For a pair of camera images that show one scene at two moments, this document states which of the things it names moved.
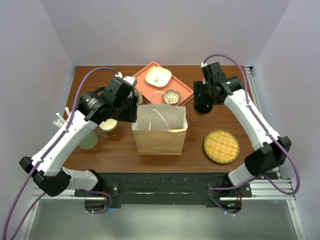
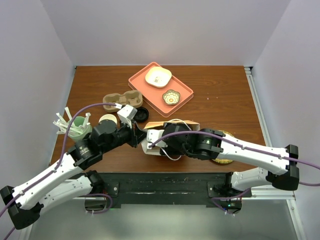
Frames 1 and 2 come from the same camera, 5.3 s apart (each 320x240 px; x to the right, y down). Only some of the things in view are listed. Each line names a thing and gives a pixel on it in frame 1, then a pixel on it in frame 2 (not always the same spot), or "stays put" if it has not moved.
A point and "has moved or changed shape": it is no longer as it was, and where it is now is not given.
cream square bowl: [158, 76] stays put
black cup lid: [140, 98] to [141, 115]
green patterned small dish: [174, 97] stays put
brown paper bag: [160, 129] has moved or changed shape
